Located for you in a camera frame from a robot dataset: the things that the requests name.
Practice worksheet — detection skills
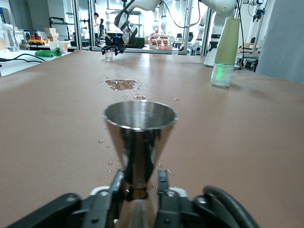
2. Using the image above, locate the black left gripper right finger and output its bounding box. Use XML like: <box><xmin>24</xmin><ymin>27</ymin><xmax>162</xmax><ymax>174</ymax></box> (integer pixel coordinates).
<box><xmin>155</xmin><ymin>169</ymin><xmax>224</xmax><ymax>228</ymax></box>

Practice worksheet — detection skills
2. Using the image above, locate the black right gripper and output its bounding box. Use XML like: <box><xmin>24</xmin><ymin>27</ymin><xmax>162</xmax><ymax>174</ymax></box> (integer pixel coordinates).
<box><xmin>101</xmin><ymin>35</ymin><xmax>127</xmax><ymax>56</ymax></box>

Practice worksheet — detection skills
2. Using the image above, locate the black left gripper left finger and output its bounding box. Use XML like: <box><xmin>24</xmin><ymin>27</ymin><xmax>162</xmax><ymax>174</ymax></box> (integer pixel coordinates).
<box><xmin>7</xmin><ymin>168</ymin><xmax>126</xmax><ymax>228</ymax></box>

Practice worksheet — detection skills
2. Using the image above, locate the steel double cone jigger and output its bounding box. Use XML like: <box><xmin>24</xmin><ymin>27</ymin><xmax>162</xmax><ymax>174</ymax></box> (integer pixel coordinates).
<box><xmin>103</xmin><ymin>100</ymin><xmax>178</xmax><ymax>228</ymax></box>

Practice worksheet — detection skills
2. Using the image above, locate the spilled liquid puddle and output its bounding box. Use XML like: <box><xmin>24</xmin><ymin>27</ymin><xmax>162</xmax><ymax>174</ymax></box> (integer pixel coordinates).
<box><xmin>104</xmin><ymin>79</ymin><xmax>138</xmax><ymax>92</ymax></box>

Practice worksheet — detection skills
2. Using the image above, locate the tray of toy burgers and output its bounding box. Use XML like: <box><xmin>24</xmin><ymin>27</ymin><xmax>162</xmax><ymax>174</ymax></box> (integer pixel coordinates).
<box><xmin>149</xmin><ymin>33</ymin><xmax>175</xmax><ymax>50</ymax></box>

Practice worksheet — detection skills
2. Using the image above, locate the cardboard box stack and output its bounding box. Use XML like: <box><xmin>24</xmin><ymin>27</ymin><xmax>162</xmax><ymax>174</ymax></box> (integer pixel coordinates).
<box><xmin>44</xmin><ymin>27</ymin><xmax>59</xmax><ymax>42</ymax></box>

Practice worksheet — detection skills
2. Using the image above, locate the green cloth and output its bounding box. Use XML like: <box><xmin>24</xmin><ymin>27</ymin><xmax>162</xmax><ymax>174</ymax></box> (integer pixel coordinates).
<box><xmin>35</xmin><ymin>48</ymin><xmax>63</xmax><ymax>58</ymax></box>

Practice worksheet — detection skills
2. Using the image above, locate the yellow toy truck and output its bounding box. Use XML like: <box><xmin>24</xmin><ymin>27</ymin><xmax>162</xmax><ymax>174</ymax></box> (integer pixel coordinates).
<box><xmin>28</xmin><ymin>35</ymin><xmax>46</xmax><ymax>46</ymax></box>

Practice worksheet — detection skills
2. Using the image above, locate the brown table mat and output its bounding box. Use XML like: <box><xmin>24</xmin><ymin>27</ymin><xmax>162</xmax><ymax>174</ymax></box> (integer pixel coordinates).
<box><xmin>0</xmin><ymin>48</ymin><xmax>304</xmax><ymax>228</ymax></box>

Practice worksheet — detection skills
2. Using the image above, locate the green capped clear bottle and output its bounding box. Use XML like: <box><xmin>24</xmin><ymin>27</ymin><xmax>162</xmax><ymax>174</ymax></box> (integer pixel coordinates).
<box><xmin>210</xmin><ymin>17</ymin><xmax>240</xmax><ymax>88</ymax></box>

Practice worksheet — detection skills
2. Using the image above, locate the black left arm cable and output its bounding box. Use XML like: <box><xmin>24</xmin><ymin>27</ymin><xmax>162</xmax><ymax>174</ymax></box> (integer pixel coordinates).
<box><xmin>203</xmin><ymin>185</ymin><xmax>259</xmax><ymax>228</ymax></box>

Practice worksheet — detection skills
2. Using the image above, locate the black power cable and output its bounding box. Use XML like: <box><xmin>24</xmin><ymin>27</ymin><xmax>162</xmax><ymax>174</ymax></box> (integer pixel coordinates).
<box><xmin>0</xmin><ymin>54</ymin><xmax>45</xmax><ymax>64</ymax></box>

